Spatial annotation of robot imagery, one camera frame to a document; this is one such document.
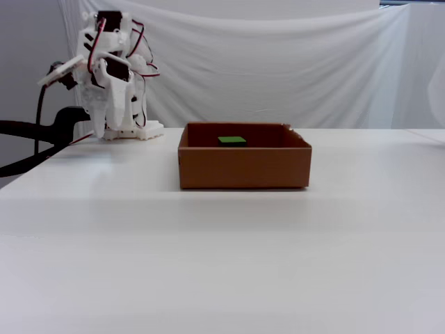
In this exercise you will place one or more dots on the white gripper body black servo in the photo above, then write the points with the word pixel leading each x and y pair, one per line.
pixel 115 93

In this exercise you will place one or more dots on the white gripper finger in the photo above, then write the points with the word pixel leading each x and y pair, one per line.
pixel 97 108
pixel 117 101

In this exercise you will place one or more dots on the green cube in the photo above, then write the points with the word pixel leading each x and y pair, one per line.
pixel 232 140

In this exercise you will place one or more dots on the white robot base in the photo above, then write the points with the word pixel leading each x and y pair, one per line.
pixel 146 131

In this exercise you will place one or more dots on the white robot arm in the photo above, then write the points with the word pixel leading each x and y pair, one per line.
pixel 139 62

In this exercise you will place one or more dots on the brown cardboard box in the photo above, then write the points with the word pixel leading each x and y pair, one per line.
pixel 243 167

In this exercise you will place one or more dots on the black chair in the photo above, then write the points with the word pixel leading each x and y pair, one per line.
pixel 52 130

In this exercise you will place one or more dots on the white backdrop cloth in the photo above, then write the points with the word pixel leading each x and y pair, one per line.
pixel 278 69

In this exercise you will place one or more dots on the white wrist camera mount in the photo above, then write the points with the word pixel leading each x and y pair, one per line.
pixel 60 73

